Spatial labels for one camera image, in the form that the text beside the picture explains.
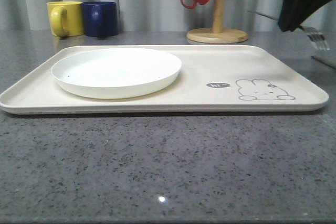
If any silver fork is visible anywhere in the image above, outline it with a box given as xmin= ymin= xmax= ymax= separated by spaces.
xmin=246 ymin=10 xmax=331 ymax=51

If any silver knife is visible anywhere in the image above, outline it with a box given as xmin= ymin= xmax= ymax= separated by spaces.
xmin=311 ymin=56 xmax=336 ymax=69

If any white round plate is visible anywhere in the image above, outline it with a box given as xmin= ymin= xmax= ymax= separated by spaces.
xmin=51 ymin=48 xmax=182 ymax=99

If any wooden mug tree stand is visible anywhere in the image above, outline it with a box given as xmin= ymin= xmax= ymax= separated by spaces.
xmin=186 ymin=0 xmax=248 ymax=44

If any grey curtain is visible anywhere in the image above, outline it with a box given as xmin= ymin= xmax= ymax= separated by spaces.
xmin=0 ymin=0 xmax=336 ymax=32

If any cream rabbit serving tray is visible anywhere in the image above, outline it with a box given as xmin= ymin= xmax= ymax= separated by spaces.
xmin=1 ymin=45 xmax=329 ymax=114

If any dark blue mug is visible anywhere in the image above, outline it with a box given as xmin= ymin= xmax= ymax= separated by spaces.
xmin=81 ymin=2 xmax=119 ymax=37

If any yellow mug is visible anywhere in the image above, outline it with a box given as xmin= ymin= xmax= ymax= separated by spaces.
xmin=47 ymin=1 xmax=84 ymax=37

